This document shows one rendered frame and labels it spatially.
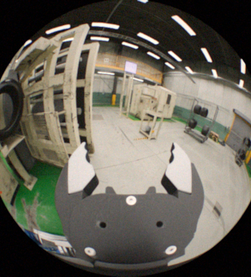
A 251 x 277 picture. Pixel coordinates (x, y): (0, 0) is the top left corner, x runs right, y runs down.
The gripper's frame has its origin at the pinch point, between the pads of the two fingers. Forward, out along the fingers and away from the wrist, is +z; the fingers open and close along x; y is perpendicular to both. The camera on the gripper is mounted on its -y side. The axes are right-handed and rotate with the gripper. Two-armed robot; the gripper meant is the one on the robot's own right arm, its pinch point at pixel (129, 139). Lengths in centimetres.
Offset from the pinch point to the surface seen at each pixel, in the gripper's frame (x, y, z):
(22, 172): -152, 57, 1
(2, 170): -173, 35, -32
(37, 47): -73, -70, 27
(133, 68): 24, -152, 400
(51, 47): -67, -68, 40
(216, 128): 874, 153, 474
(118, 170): -16, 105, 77
